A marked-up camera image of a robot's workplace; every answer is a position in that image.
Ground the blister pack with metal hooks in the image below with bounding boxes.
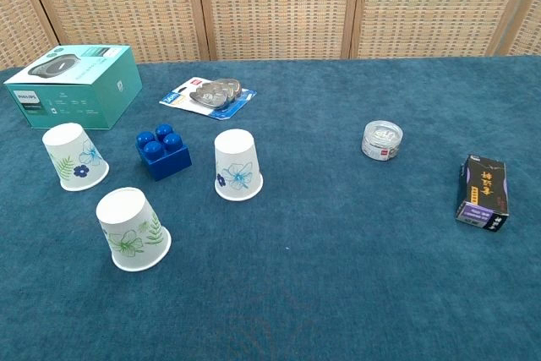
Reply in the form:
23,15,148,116
159,76,258,121

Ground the black box with gold lettering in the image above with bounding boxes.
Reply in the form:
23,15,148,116
455,154,510,233

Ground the round clear tin of pins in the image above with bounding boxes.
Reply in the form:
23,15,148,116
361,120,403,162

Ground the white cup light blue flower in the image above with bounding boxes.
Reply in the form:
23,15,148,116
213,129,264,202

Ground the white cup green flower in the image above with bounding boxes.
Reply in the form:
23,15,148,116
96,186,172,272

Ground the blue fuzzy table cloth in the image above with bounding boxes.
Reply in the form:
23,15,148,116
0,55,541,361

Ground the blue plastic building block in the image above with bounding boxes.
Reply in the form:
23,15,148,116
134,123,193,182

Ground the teal Philips product box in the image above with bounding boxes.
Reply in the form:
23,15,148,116
3,44,144,130

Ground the woven bamboo folding screen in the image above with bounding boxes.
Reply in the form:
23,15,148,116
0,0,541,71

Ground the white cup dark blue flower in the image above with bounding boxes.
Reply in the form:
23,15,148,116
41,123,110,192

